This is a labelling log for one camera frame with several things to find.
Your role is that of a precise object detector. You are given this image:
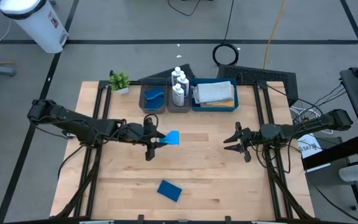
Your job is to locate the black perforated panel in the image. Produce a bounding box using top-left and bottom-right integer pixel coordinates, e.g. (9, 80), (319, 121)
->
(216, 64), (298, 107)

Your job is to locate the black arm base cable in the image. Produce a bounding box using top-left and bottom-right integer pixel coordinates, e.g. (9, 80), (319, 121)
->
(57, 144), (85, 180)

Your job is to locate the translucent grey plastic bin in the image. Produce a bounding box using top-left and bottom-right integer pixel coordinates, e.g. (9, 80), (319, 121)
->
(165, 77), (193, 113)
(139, 77), (167, 114)

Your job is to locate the small potted green plant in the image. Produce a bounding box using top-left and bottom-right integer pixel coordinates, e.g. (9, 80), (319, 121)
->
(108, 70), (131, 95)

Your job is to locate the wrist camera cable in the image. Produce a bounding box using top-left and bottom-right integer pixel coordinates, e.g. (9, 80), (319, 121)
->
(253, 136), (293, 174)
(143, 113), (160, 129)

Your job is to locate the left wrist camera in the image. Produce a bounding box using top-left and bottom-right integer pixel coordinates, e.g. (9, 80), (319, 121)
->
(145, 145), (157, 162)

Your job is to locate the yellow hanging cable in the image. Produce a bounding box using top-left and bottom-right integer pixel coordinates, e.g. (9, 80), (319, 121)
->
(263, 0), (287, 70)

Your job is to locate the white trash can black rim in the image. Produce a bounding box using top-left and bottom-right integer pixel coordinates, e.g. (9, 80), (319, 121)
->
(0, 0), (70, 54)

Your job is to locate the coiled black hanging cable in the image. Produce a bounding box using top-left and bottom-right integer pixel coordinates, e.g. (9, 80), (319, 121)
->
(212, 0), (240, 67)

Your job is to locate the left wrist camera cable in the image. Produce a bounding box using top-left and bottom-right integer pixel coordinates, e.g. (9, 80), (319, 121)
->
(143, 113), (160, 129)

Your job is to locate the blue plastic bin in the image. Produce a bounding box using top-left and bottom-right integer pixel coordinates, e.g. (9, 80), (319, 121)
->
(190, 77), (240, 113)

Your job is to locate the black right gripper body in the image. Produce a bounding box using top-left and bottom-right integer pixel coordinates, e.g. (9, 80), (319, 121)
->
(241, 127), (262, 152)

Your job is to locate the white plastic restorer bottle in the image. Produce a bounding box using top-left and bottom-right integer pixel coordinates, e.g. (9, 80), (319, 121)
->
(172, 83), (186, 107)
(171, 66), (183, 82)
(177, 73), (190, 96)

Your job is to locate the white paper roll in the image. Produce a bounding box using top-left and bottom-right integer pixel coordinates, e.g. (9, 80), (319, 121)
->
(338, 164), (358, 183)

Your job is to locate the grey waffle cloth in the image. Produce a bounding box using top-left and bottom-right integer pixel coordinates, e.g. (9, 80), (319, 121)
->
(191, 84), (200, 105)
(194, 80), (235, 105)

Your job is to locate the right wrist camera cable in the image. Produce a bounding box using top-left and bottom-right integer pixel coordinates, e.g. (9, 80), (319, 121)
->
(253, 136), (293, 174)

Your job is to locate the black floor cable loop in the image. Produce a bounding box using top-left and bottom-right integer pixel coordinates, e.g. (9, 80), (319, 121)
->
(167, 0), (202, 17)

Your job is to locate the orange cloth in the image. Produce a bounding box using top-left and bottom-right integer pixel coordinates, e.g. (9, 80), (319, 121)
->
(200, 98), (236, 108)

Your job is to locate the rectangular blue sponge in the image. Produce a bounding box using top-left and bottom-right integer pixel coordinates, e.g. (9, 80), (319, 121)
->
(158, 129), (180, 146)
(156, 179), (183, 203)

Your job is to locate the printed white paper sheet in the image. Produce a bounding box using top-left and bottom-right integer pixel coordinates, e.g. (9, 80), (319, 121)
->
(296, 133), (324, 160)

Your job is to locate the black aluminium frame rail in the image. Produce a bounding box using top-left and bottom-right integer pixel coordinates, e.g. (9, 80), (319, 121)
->
(54, 80), (112, 218)
(255, 80), (316, 220)

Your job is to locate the black metal beam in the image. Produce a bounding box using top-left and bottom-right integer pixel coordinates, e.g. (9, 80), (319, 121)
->
(302, 133), (358, 171)

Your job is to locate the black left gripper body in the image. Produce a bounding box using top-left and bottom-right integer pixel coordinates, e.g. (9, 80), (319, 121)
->
(121, 119), (158, 147)

